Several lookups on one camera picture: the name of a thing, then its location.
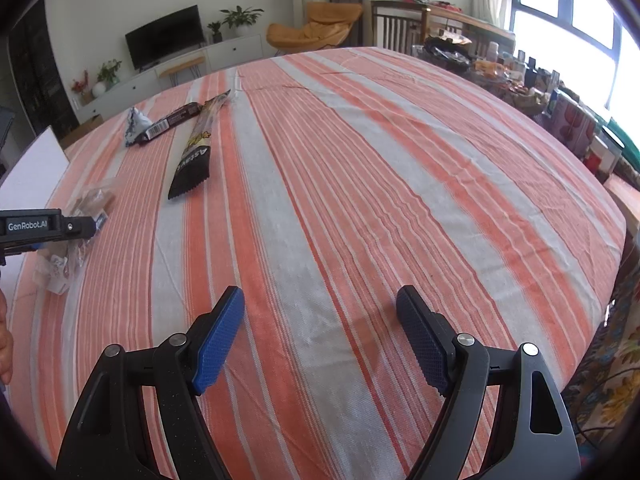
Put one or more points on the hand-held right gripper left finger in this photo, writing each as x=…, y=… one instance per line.
x=220, y=340

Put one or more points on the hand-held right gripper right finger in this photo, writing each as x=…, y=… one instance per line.
x=425, y=340

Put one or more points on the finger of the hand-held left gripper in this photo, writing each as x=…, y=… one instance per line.
x=77, y=227

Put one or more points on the clear plastic snack packet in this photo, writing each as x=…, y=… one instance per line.
x=92, y=200

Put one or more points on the white cardboard box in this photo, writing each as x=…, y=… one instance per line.
x=35, y=165

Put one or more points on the person's left hand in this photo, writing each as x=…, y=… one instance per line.
x=5, y=340

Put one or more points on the brown cardboard box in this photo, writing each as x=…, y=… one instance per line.
x=84, y=129

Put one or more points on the grey black snack packet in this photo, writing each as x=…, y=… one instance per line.
x=135, y=120

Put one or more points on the black long snack packet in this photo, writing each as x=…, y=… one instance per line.
x=192, y=165

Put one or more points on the dark snack bar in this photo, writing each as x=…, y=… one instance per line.
x=167, y=122

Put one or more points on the white round vase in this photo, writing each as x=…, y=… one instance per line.
x=98, y=90

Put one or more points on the red flower plant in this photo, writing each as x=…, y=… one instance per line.
x=81, y=85

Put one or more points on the dark shelving unit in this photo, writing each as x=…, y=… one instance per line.
x=45, y=70

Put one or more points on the green potted plant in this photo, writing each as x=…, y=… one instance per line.
x=110, y=71

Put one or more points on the orange striped tablecloth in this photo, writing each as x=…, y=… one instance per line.
x=350, y=185

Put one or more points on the floral cloth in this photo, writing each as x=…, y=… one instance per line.
x=605, y=360

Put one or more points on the wooden bench with metal legs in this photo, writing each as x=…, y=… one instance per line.
x=182, y=62

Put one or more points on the black television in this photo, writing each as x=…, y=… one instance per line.
x=165, y=37

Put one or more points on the white television cabinet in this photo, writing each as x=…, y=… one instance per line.
x=235, y=50

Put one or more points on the small potted plant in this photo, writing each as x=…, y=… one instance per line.
x=216, y=32

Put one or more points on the red white carton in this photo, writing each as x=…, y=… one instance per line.
x=572, y=122

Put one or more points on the large leafy potted plant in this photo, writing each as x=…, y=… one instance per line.
x=242, y=17

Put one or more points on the pile of bottles and boxes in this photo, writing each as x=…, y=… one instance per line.
x=520, y=80

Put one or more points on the black plastic bag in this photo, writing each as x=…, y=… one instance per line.
x=445, y=56

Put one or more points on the orange lounge chair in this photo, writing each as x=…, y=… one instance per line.
x=320, y=25

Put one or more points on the black framed window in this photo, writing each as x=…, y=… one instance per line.
x=565, y=25

